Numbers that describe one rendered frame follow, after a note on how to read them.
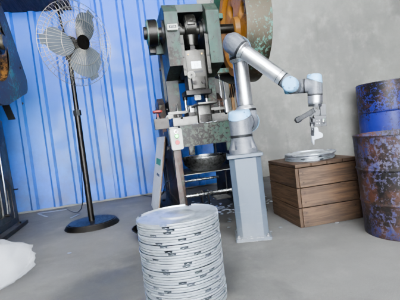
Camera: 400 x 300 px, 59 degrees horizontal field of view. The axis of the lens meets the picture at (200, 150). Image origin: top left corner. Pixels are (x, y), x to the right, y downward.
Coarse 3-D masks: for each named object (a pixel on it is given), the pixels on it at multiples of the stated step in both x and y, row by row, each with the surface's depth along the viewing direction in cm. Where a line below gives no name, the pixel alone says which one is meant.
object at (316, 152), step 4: (296, 152) 222; (300, 152) 219; (304, 152) 209; (308, 152) 206; (312, 152) 203; (316, 152) 202; (320, 152) 203; (324, 152) 201; (328, 152) 195; (332, 152) 197; (288, 156) 205; (292, 156) 203; (296, 156) 199; (300, 156) 197; (304, 156) 196
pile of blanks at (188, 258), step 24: (216, 216) 123; (144, 240) 119; (168, 240) 111; (192, 240) 112; (216, 240) 121; (144, 264) 118; (168, 264) 113; (192, 264) 112; (216, 264) 117; (168, 288) 114; (192, 288) 112; (216, 288) 117
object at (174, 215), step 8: (160, 208) 137; (168, 208) 137; (176, 208) 136; (184, 208) 134; (192, 208) 132; (200, 208) 131; (208, 208) 129; (216, 208) 127; (152, 216) 127; (160, 216) 124; (168, 216) 122; (176, 216) 120; (184, 216) 120; (192, 216) 120; (200, 216) 119; (208, 216) 116; (144, 224) 115; (152, 224) 115; (160, 224) 114; (168, 224) 111; (176, 224) 110; (184, 224) 111
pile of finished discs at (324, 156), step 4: (308, 156) 201; (312, 156) 198; (316, 156) 198; (320, 156) 200; (324, 156) 199; (328, 156) 200; (332, 156) 209; (288, 160) 214; (292, 160) 205; (296, 160) 202; (300, 160) 201; (304, 160) 199; (308, 160) 199; (312, 160) 198; (316, 160) 198
